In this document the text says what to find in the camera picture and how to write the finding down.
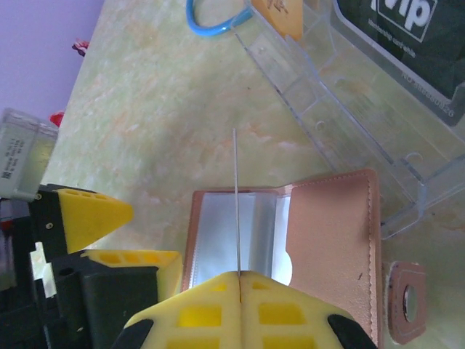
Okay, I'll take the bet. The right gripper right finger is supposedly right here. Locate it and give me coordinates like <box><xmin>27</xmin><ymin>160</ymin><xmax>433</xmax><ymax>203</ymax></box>
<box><xmin>239</xmin><ymin>270</ymin><xmax>381</xmax><ymax>349</ymax></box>

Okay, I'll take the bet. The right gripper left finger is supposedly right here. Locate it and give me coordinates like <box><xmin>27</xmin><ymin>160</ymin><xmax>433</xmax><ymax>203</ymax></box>
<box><xmin>110</xmin><ymin>270</ymin><xmax>243</xmax><ymax>349</ymax></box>

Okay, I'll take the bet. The group of black gold packets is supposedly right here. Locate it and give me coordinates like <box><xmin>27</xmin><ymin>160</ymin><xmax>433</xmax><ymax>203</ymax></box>
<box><xmin>234</xmin><ymin>0</ymin><xmax>465</xmax><ymax>241</ymax></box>

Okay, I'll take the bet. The gold membership card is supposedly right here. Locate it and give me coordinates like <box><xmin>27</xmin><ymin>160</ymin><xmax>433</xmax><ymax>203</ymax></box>
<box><xmin>250</xmin><ymin>0</ymin><xmax>304</xmax><ymax>41</ymax></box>

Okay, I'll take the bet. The blue stethoscope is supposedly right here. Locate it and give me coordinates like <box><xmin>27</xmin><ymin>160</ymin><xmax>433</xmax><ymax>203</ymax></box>
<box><xmin>185</xmin><ymin>0</ymin><xmax>254</xmax><ymax>38</ymax></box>

